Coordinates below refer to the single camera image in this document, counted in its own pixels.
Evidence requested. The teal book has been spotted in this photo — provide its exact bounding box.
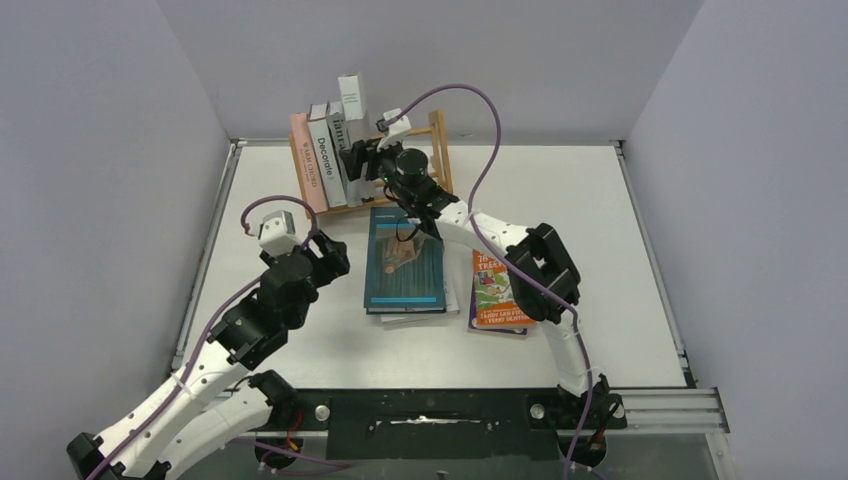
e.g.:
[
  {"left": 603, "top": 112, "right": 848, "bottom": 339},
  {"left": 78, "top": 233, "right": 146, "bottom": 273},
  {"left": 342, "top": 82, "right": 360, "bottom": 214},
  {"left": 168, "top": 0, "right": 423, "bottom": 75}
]
[{"left": 364, "top": 207, "right": 447, "bottom": 315}]

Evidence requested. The large grey white book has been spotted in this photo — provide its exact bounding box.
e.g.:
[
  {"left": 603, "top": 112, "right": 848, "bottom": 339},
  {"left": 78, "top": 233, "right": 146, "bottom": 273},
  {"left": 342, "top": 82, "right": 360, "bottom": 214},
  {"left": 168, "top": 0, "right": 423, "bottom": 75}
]
[{"left": 338, "top": 73, "right": 374, "bottom": 207}]

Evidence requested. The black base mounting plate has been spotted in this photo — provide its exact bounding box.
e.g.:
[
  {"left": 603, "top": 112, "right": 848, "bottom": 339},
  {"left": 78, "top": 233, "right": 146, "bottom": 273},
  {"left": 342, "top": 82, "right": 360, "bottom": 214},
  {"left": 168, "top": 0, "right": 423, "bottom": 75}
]
[{"left": 257, "top": 388, "right": 628, "bottom": 461}]

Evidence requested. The purple book under orange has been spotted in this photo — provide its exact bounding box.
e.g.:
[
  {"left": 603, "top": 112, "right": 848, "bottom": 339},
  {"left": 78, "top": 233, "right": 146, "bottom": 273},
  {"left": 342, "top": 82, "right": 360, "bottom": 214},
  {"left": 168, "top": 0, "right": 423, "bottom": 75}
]
[{"left": 467, "top": 291, "right": 528, "bottom": 338}]

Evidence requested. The aluminium frame rail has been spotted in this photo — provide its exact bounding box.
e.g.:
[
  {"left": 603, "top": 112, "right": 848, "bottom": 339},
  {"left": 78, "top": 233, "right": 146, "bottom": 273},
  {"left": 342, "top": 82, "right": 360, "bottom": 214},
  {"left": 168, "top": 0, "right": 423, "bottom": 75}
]
[{"left": 121, "top": 137, "right": 737, "bottom": 480}]

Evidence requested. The orange Treehouse book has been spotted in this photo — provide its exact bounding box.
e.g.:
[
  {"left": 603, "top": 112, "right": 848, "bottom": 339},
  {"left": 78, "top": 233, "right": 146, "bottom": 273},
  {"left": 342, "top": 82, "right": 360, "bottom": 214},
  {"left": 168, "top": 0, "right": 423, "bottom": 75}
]
[{"left": 472, "top": 250, "right": 536, "bottom": 332}]

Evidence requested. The brown Decorate Furniture book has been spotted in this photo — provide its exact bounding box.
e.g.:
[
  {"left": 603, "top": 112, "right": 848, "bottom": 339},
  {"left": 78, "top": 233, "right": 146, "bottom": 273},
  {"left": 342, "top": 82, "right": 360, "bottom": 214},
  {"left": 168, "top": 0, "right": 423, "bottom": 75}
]
[{"left": 307, "top": 102, "right": 347, "bottom": 209}]

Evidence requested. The wooden book rack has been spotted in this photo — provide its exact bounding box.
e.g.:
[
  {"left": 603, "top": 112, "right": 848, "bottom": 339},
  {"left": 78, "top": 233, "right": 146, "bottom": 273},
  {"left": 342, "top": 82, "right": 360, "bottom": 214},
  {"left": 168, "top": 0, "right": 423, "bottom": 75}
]
[{"left": 289, "top": 104, "right": 457, "bottom": 237}]

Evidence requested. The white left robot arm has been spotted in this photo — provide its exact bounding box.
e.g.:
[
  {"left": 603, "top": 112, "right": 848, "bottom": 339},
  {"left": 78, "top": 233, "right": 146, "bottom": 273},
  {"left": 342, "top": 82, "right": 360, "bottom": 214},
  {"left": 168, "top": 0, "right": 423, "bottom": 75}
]
[{"left": 66, "top": 231, "right": 350, "bottom": 479}]

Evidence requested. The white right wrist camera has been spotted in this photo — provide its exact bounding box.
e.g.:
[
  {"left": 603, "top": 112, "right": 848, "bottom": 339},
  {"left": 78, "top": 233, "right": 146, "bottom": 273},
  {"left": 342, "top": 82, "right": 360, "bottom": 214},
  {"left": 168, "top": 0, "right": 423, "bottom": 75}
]
[{"left": 376, "top": 109, "right": 412, "bottom": 152}]

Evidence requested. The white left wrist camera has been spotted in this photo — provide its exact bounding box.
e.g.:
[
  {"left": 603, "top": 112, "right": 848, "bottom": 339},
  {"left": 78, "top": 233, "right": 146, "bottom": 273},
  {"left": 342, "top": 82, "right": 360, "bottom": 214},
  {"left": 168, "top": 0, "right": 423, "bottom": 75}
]
[{"left": 246, "top": 210, "right": 303, "bottom": 258}]

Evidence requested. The white booklet under teal book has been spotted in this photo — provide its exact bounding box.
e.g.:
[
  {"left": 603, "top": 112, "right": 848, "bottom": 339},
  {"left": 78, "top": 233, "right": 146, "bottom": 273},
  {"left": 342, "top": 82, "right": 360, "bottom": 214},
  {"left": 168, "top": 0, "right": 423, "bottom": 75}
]
[{"left": 378, "top": 264, "right": 459, "bottom": 326}]

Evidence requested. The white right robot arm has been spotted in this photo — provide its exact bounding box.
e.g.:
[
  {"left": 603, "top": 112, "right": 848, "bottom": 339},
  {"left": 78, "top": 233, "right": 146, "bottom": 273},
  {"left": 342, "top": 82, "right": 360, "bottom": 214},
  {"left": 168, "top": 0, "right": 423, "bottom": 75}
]
[{"left": 341, "top": 139, "right": 602, "bottom": 427}]

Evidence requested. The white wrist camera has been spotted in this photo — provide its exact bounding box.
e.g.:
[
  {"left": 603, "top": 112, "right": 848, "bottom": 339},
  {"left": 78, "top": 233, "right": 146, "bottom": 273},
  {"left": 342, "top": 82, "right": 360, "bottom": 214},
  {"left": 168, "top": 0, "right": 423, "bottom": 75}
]
[
  {"left": 246, "top": 210, "right": 303, "bottom": 258},
  {"left": 376, "top": 109, "right": 412, "bottom": 152}
]

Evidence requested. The grey magazine-style book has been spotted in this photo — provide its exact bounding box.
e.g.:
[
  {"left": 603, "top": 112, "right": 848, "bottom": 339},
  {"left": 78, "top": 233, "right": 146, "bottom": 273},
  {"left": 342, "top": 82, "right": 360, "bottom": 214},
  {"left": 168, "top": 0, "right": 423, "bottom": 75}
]
[{"left": 327, "top": 101, "right": 356, "bottom": 208}]

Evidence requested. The pink Warm Chord book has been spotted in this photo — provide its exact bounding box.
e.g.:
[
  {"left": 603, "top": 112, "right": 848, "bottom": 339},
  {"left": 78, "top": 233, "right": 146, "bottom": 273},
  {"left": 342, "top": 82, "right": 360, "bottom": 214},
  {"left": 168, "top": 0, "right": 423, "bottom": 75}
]
[{"left": 289, "top": 113, "right": 328, "bottom": 213}]

